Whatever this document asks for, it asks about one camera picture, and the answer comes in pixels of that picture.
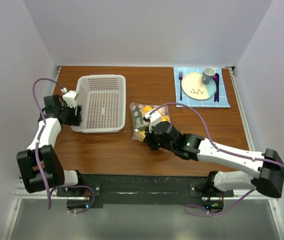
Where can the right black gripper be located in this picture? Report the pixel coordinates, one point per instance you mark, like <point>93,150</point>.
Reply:
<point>148,140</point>

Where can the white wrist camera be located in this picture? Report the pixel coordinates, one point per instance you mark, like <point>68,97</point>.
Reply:
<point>70,97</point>
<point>153,118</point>

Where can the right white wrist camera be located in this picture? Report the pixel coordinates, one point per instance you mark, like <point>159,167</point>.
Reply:
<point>153,118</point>

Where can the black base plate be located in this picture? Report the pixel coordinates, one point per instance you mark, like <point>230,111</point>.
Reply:
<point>145,189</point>

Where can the purple plastic spoon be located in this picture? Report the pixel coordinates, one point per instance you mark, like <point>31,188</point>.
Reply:
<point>215,85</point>

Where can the purple plastic fork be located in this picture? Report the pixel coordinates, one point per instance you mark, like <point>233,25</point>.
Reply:
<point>180,77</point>

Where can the orange fake fruit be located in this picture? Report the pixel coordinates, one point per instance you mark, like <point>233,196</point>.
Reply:
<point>165,118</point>

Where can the clear zip top bag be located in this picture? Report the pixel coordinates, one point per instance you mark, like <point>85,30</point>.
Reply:
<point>135,110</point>

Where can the purple plastic knife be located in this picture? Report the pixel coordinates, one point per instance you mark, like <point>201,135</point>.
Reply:
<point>217,98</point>

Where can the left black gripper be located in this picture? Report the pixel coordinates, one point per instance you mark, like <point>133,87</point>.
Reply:
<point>75,120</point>

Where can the cream and blue plate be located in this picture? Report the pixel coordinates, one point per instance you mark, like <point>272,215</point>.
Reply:
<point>194,88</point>

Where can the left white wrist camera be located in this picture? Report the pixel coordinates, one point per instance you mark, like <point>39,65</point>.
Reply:
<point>70,97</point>

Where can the grey mug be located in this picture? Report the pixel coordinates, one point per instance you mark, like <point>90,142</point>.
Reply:
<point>208,74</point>

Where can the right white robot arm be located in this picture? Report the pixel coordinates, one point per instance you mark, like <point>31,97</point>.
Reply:
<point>270,182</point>

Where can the white perforated plastic basket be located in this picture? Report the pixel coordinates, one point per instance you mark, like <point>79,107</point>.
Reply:
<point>103,103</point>

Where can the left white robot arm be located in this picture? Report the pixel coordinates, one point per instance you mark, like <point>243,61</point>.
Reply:
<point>39,165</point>

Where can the blue checkered placemat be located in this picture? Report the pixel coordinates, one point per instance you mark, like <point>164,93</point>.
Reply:
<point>223,103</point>

